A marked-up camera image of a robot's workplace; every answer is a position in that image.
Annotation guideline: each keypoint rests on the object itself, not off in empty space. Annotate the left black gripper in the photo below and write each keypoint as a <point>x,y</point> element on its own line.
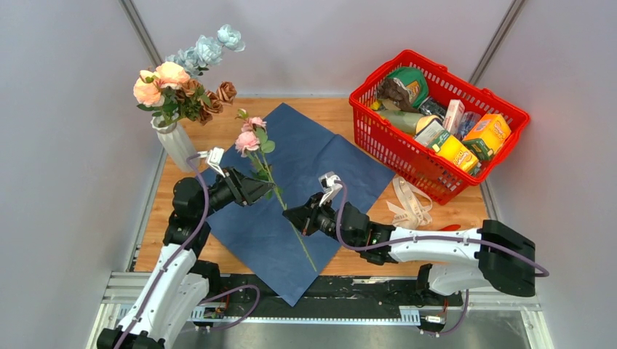
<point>244,190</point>

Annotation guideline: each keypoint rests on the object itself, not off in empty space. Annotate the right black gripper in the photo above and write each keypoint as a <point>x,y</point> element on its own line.
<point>300,217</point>

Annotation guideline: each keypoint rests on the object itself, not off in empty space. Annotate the blue wrapping paper sheet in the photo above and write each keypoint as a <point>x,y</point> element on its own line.
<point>259,235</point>

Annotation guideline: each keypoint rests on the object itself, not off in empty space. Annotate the blue pink flower stem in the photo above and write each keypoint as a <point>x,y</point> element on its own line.
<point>198,104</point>

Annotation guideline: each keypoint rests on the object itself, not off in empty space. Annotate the cream ribbon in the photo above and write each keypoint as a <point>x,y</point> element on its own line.
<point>414,206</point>

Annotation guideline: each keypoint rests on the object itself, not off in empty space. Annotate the pink rose flower stem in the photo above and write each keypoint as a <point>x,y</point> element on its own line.
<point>155,91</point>

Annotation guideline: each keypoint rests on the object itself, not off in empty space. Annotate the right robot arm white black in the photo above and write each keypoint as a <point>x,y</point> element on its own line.
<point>492,255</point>

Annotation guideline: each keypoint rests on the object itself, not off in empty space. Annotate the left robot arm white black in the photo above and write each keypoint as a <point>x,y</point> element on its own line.
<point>180,280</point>

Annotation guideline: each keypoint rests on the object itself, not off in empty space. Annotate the white ribbed vase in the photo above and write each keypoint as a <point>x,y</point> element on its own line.
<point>176,143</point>

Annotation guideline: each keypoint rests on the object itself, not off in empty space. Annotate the red shopping basket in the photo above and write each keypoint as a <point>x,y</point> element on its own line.
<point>439,132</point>

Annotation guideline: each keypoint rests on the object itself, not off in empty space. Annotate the olive green bottle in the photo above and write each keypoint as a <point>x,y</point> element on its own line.
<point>408,122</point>

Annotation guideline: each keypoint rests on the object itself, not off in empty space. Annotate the toy carrot with leaves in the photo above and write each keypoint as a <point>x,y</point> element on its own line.
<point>453,227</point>

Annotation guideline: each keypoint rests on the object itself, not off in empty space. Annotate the brown crumpled bag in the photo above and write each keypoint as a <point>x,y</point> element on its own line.
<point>394,91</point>

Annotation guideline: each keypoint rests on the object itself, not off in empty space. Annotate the yellow green box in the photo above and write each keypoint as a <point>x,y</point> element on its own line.
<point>454,151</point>

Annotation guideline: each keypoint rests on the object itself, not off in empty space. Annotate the dark foil packet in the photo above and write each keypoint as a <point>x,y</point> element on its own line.
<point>430,107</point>

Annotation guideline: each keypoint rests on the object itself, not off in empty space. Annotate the green snack bag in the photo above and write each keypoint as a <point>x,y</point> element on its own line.
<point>411,87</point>

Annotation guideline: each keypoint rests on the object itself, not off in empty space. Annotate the pink white box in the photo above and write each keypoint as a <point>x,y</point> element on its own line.
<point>453,116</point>

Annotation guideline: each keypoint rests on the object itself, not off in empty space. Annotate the clear plastic bottle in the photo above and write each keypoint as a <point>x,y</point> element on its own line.
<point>468,120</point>

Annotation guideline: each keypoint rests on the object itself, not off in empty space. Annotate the orange box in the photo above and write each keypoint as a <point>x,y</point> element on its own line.
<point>487,136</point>

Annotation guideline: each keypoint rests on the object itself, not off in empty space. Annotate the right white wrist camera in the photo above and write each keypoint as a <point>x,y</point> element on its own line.
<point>331,185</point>

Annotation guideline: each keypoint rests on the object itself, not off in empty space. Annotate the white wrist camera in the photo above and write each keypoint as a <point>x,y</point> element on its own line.
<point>213,158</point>
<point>331,185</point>

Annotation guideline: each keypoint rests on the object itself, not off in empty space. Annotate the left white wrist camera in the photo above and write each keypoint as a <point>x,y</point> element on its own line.
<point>213,158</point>

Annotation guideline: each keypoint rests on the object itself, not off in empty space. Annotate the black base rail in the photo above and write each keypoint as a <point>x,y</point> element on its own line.
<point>348,300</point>

